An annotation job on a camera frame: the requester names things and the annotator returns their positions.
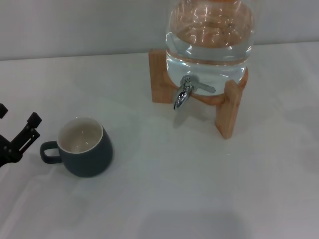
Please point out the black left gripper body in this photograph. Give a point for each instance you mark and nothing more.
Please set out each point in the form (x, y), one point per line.
(8, 152)

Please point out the chrome faucet tap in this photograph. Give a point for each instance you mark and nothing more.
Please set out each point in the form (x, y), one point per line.
(183, 95)

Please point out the glass water dispenser jar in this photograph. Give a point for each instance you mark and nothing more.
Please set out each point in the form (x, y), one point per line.
(207, 54)

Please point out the black cup white inside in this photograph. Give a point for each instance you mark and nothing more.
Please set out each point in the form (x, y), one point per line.
(84, 161)

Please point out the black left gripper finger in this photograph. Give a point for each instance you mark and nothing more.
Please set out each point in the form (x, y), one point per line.
(28, 135)
(3, 110)

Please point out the wooden dispenser stand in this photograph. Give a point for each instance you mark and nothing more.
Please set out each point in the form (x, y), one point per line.
(157, 79)

